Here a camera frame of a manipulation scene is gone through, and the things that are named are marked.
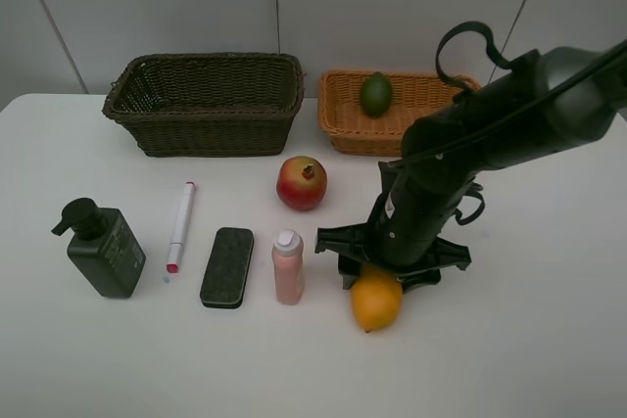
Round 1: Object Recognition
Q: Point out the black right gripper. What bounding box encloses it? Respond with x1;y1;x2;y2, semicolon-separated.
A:
315;223;471;293

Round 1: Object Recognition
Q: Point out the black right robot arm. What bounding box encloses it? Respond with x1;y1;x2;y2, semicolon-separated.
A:
314;44;626;291

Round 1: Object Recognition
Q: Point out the orange wicker basket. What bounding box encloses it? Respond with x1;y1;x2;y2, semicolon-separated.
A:
317;70;459;157

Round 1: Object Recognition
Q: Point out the green lime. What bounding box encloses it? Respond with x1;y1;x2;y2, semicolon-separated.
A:
360;72;393;117

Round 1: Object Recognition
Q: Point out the white marker with red caps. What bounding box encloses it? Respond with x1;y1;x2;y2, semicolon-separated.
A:
166;181;196;274

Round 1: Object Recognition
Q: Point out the black whiteboard eraser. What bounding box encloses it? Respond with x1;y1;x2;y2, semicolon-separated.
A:
199;227;255;309

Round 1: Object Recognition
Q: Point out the red pomegranate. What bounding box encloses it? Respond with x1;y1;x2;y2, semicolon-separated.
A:
276;156;327;211

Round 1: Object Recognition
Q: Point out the dark brown wicker basket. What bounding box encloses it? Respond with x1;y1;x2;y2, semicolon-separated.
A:
103;52;304;158

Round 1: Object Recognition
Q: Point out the pink bottle with white cap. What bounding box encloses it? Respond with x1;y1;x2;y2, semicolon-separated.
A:
271;229;305;305

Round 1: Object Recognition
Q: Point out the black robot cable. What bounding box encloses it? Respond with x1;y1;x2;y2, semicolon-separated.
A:
434;21;513;91

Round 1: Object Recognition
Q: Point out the dark green pump bottle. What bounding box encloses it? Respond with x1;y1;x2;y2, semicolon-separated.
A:
52;198;146;300

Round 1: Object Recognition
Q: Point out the yellow mango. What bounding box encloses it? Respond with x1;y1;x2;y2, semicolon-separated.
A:
350;264;404;333

